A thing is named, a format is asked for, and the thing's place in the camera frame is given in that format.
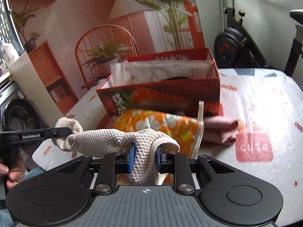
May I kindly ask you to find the cream knitted cloth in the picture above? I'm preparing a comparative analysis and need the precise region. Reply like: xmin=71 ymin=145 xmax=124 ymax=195
xmin=52 ymin=117 xmax=180 ymax=186

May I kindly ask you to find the black exercise bike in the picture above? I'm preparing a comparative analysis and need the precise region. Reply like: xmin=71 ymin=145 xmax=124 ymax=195
xmin=214 ymin=0 xmax=302 ymax=76

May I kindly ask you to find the orange floral oven mitt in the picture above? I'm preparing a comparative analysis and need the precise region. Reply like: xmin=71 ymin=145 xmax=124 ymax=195
xmin=113 ymin=100 xmax=205 ymax=185

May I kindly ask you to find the black sleep mask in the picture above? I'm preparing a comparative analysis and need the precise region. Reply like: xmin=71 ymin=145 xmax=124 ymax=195
xmin=163 ymin=76 xmax=190 ymax=81

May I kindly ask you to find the person left hand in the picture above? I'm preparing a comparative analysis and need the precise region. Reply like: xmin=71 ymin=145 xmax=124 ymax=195
xmin=1 ymin=157 xmax=27 ymax=189

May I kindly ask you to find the patterned white tablecloth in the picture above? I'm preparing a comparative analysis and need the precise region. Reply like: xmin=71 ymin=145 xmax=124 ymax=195
xmin=32 ymin=69 xmax=302 ymax=226

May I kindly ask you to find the washing machine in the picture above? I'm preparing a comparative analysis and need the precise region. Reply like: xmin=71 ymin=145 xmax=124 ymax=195
xmin=1 ymin=78 xmax=47 ymax=132

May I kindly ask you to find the red strawberry cardboard box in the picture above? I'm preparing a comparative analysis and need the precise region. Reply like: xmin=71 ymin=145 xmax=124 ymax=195
xmin=97 ymin=48 xmax=222 ymax=117

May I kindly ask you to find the pink knitted cloth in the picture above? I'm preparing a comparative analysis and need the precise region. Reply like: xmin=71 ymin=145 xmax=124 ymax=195
xmin=202 ymin=116 xmax=239 ymax=145

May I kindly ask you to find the room scene backdrop poster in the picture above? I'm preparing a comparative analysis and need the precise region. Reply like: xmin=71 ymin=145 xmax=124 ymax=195
xmin=9 ymin=0 xmax=205 ymax=114

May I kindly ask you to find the white paper bag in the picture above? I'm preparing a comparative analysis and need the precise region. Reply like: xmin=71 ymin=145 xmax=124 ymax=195
xmin=110 ymin=60 xmax=214 ymax=86

